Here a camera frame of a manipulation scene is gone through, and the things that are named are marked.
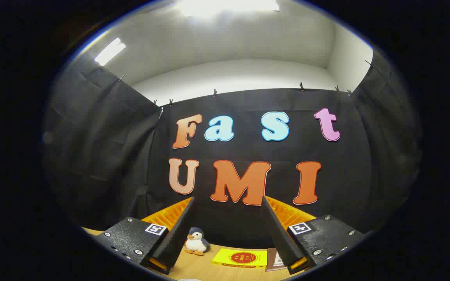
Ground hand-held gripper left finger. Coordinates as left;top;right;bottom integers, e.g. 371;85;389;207
92;197;195;276

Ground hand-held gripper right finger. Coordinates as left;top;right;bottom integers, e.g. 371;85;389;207
261;196;366;276

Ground penguin plush toy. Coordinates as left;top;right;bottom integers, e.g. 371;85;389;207
184;227;211;256

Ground yellow book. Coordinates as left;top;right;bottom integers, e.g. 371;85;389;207
212;248;268;269

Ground ceiling light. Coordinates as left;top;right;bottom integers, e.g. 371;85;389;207
94;38;127;66
176;0;280;17

